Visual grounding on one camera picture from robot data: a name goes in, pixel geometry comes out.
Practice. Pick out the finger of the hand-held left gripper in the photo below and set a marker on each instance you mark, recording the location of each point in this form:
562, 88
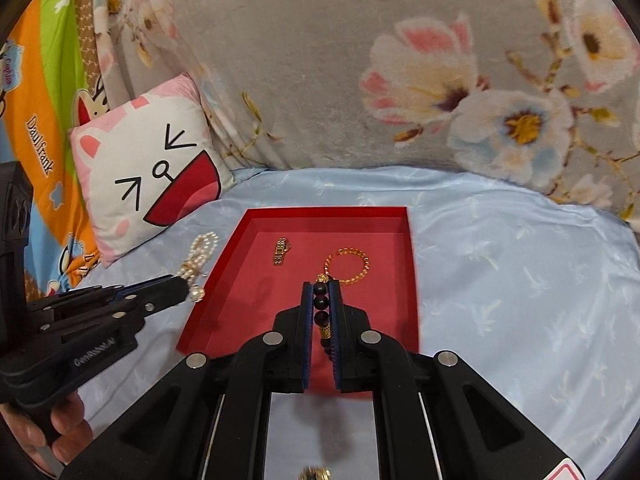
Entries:
150, 287
165, 302

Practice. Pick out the red tray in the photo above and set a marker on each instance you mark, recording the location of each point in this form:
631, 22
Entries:
250, 270

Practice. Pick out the white cat face pillow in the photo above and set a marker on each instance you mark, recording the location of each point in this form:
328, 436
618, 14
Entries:
150, 160

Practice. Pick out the person's left hand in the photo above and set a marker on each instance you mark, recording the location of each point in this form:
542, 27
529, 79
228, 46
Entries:
70, 427

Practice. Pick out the grey floral blanket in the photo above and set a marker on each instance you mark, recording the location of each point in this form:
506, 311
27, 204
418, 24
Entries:
325, 60

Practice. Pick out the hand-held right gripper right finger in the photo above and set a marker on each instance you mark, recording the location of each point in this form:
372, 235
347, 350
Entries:
338, 340

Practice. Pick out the small gold watch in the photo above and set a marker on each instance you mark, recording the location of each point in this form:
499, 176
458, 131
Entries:
281, 251

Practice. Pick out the light blue bed sheet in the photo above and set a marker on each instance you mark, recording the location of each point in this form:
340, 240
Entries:
500, 285

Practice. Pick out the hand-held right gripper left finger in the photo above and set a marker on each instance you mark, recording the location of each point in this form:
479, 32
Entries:
305, 340

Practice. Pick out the colourful cartoon blanket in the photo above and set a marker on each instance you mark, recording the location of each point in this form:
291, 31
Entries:
40, 85

